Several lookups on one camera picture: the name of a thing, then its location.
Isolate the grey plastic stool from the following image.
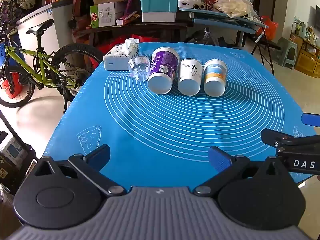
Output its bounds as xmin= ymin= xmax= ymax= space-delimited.
xmin=276 ymin=37 xmax=298 ymax=70

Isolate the green bicycle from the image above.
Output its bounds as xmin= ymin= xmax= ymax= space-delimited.
xmin=0 ymin=19 xmax=104 ymax=113

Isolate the wooden cabinet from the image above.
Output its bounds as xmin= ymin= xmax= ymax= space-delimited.
xmin=293 ymin=34 xmax=320 ymax=78

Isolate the crumpled clear plastic bag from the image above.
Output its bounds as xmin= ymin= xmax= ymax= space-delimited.
xmin=213 ymin=0 xmax=256 ymax=18

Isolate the green and white cardboard box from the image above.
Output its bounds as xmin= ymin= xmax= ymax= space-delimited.
xmin=89 ymin=2 xmax=125 ymax=29

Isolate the red plastic bag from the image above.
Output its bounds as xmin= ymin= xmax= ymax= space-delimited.
xmin=259 ymin=15 xmax=279 ymax=41

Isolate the blue silicone baking mat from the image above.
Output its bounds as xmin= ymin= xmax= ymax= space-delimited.
xmin=42 ymin=41 xmax=318 ymax=188

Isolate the white foam box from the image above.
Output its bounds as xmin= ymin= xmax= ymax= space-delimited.
xmin=142 ymin=11 xmax=176 ymax=23

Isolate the printed cardboard box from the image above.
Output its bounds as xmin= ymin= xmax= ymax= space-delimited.
xmin=0 ymin=130 xmax=38 ymax=194

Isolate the purple paper cup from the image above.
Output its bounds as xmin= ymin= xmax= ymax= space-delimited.
xmin=147 ymin=47 xmax=181 ymax=95

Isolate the dark wooden table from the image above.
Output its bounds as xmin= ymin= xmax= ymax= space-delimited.
xmin=72 ymin=21 xmax=194 ymax=53

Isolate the white tissue pack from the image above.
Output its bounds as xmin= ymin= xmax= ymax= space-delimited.
xmin=103 ymin=39 xmax=140 ymax=71

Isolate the white paper cup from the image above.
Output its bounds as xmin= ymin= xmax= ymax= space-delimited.
xmin=177 ymin=58 xmax=204 ymax=96

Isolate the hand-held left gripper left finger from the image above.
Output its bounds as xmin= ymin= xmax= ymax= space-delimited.
xmin=34 ymin=144 xmax=127 ymax=197

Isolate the blue and yellow paper cup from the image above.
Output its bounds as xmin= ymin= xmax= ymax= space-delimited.
xmin=203 ymin=59 xmax=228 ymax=97

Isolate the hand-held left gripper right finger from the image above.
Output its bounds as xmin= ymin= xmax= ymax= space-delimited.
xmin=194 ymin=145 xmax=284 ymax=197

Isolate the black television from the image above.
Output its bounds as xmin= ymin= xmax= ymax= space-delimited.
xmin=313 ymin=4 xmax=320 ymax=31

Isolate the clear plastic cup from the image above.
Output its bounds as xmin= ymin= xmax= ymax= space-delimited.
xmin=128 ymin=55 xmax=151 ymax=82

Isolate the white refrigerator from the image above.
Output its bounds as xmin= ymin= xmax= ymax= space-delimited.
xmin=15 ymin=4 xmax=74 ymax=64

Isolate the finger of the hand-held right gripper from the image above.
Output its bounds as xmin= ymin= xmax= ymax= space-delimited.
xmin=301 ymin=113 xmax=320 ymax=127
xmin=260 ymin=128 xmax=320 ymax=153

